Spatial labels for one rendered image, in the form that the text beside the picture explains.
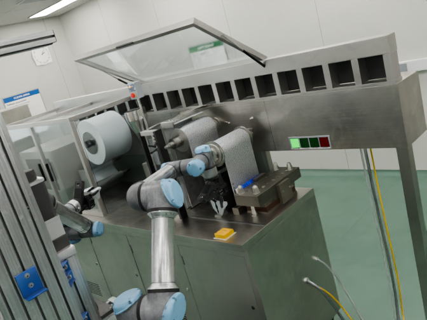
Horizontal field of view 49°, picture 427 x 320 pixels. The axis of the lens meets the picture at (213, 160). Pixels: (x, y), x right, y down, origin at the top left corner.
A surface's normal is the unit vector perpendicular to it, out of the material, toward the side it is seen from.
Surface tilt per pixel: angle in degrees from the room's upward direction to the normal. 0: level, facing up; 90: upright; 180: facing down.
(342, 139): 90
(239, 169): 90
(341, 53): 90
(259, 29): 90
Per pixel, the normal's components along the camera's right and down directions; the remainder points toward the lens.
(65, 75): 0.71, 0.00
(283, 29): -0.65, 0.36
